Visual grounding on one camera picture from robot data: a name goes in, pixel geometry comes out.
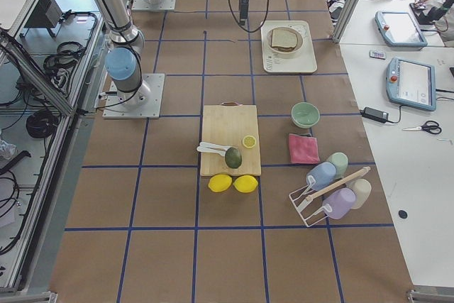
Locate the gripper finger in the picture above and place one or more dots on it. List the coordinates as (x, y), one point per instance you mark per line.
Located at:
(243, 14)

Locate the bread slice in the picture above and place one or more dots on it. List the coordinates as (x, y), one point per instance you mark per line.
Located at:
(283, 49)
(283, 38)

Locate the white round plate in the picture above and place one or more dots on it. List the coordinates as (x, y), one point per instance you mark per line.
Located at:
(299, 43)

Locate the bread slice under egg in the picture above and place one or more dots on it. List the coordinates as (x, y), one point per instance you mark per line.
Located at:
(283, 49)

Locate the cream bear tray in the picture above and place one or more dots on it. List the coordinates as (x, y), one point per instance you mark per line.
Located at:
(301, 62)

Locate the wooden cutting board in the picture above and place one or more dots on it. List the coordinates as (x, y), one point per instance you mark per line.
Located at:
(227, 125)

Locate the green bowl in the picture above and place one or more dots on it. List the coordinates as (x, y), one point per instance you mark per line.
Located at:
(305, 115)

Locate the lemon slice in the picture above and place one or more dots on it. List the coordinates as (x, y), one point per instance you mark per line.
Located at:
(249, 141)

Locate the white plastic spoon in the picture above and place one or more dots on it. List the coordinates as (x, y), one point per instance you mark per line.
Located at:
(214, 146)

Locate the white plastic fork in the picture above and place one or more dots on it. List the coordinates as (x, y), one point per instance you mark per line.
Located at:
(203, 149)

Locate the far teach pendant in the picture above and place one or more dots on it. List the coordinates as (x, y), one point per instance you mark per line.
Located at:
(399, 30)

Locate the teach pendant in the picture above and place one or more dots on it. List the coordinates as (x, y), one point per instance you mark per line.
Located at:
(411, 83)
(399, 30)

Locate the green avocado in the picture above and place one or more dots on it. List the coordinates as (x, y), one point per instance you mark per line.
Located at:
(233, 158)

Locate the pink cloth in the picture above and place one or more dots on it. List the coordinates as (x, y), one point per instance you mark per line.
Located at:
(303, 149)

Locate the black power adapter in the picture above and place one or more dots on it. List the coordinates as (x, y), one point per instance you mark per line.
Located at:
(374, 114)

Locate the whole yellow lemon right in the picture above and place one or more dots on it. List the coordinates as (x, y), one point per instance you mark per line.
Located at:
(245, 184)

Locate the whole yellow lemon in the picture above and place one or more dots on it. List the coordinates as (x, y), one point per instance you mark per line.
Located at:
(245, 184)
(220, 183)

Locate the whole yellow lemon left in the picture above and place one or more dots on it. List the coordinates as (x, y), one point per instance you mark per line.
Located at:
(220, 183)

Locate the near teach pendant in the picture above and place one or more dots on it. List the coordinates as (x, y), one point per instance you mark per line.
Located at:
(411, 83)

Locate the green cup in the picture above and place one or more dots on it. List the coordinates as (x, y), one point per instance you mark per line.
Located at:
(340, 162)

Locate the blue cup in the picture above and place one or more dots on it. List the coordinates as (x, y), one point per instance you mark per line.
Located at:
(321, 176)

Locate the cream cup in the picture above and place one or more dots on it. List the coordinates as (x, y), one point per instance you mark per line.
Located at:
(362, 190)

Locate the purple cup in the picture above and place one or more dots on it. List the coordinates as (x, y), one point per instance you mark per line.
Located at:
(339, 203)

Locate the black scissors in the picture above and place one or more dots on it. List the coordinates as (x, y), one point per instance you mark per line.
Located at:
(431, 127)

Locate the white wire cup rack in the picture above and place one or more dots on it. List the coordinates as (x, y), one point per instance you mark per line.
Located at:
(303, 197)

